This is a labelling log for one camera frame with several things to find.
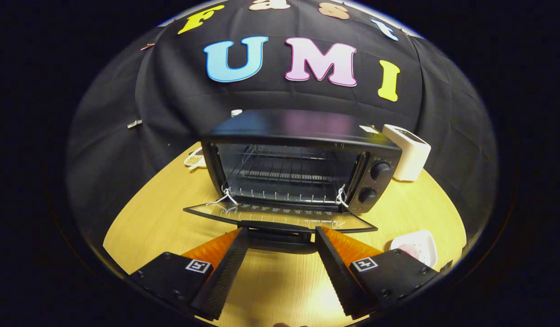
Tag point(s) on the black toaster oven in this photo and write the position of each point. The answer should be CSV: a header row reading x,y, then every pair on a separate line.
x,y
307,125

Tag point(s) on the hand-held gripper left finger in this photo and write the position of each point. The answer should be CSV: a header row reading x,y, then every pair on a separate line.
x,y
225,277

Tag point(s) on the white square plate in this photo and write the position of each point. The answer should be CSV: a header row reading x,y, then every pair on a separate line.
x,y
423,243

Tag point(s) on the pink ham slice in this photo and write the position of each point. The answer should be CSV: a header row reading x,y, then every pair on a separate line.
x,y
408,250

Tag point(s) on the small white bottle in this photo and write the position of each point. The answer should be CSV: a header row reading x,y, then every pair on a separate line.
x,y
236,112

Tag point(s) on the cream pop-up toaster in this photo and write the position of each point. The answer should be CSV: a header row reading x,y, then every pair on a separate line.
x,y
411,159

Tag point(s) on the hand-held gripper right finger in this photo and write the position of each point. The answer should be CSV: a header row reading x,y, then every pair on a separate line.
x,y
339,277

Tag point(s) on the silver metal clip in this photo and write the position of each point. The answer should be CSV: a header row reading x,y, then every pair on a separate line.
x,y
134,124

